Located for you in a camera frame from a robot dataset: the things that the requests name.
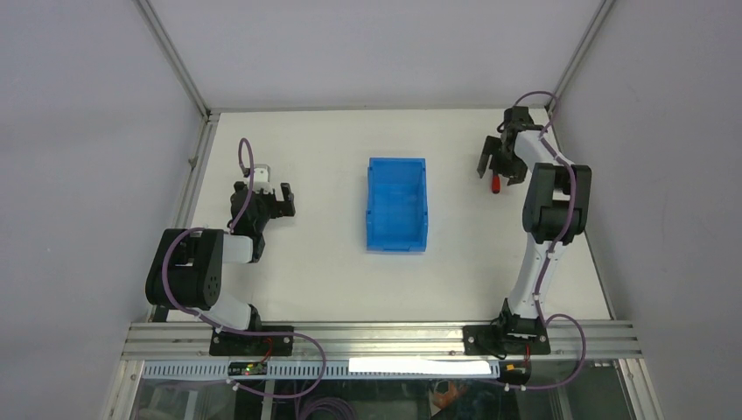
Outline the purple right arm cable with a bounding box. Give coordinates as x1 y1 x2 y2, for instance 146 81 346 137
500 90 588 391

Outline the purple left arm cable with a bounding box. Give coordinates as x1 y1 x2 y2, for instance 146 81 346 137
161 137 327 400

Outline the coiled purple cable below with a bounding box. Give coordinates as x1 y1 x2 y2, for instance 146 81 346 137
297 397 358 420

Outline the aluminium right frame post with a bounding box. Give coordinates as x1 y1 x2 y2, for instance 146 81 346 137
546 0 617 115

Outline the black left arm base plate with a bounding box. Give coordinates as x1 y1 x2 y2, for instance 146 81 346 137
208 325 294 358

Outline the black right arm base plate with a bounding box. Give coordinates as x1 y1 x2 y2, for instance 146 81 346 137
462 325 551 359

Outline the blue plastic bin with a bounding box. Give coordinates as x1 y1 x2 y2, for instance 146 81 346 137
366 157 429 253

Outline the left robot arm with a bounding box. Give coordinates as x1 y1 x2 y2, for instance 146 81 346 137
145 181 296 333

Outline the orange object under table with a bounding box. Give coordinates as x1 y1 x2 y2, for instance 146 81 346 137
430 380 468 410

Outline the red handled screwdriver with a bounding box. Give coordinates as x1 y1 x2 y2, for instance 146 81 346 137
491 172 501 194

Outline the white slotted cable duct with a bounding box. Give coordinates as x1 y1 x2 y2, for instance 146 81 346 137
143 357 500 382

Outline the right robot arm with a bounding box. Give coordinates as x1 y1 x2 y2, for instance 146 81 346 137
477 106 592 341

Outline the aluminium left frame post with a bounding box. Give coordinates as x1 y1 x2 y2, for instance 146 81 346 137
133 0 211 119

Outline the aluminium frame post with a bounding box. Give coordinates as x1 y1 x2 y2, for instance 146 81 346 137
133 0 211 119
546 0 617 115

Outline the aluminium front rail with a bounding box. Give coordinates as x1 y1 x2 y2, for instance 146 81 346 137
121 320 643 361

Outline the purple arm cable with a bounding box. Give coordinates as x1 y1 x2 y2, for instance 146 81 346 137
500 90 588 391
161 137 327 400

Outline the small green circuit board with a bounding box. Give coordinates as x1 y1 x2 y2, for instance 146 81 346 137
227 361 268 376

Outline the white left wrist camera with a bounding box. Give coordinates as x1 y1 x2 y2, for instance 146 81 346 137
248 164 275 194

